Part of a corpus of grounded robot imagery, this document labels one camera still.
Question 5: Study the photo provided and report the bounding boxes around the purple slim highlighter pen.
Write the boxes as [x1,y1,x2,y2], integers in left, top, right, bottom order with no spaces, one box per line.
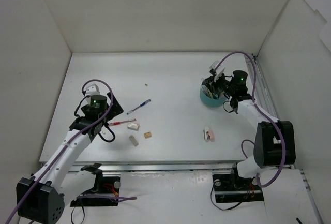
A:
[201,85,208,95]

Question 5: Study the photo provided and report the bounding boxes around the red gel pen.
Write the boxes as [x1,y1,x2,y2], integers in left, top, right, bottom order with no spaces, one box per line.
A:
[107,118,137,126]

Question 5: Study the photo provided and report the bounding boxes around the blue gel pen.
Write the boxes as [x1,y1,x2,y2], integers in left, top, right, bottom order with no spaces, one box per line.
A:
[126,99,151,115]

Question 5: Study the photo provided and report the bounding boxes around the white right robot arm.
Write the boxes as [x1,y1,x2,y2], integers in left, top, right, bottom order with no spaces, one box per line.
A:
[203,69,296,189]

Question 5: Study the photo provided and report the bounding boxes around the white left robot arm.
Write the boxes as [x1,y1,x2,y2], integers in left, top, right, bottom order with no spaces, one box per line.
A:
[15,92,123,223]

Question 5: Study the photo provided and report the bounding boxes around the teal round desk organizer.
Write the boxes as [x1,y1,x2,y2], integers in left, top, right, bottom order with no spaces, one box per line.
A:
[199,78,227,108]

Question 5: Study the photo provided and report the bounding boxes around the dirty white eraser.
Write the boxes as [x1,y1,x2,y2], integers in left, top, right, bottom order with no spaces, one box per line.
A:
[129,135,139,146]

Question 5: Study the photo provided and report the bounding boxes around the yellow eraser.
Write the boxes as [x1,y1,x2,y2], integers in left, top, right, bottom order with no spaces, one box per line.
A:
[144,132,152,139]

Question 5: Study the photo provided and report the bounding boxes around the small white pink stapler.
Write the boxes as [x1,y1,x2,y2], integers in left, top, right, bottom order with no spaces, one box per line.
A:
[203,127,215,142]

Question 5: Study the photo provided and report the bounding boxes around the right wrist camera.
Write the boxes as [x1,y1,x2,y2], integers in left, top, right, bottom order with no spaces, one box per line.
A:
[209,61,225,82]

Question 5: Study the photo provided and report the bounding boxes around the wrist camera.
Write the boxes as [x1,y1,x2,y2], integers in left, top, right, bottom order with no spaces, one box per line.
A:
[209,61,225,82]
[83,84,100,96]

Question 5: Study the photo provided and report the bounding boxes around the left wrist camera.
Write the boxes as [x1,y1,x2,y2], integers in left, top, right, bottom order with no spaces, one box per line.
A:
[83,84,100,96]

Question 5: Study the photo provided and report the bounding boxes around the aluminium right rail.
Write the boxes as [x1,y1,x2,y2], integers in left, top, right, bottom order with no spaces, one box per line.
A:
[244,54,279,126]

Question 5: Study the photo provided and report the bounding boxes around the aluminium rail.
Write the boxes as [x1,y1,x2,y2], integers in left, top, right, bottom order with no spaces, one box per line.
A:
[244,54,279,126]
[69,160,235,172]

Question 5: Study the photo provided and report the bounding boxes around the aluminium front rail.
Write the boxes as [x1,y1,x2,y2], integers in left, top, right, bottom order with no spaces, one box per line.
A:
[69,160,235,172]

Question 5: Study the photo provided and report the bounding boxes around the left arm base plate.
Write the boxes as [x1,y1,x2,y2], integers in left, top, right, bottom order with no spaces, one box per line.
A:
[69,176,121,207]

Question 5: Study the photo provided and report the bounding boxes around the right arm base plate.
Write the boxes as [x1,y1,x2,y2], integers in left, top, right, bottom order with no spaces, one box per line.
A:
[212,174,264,203]

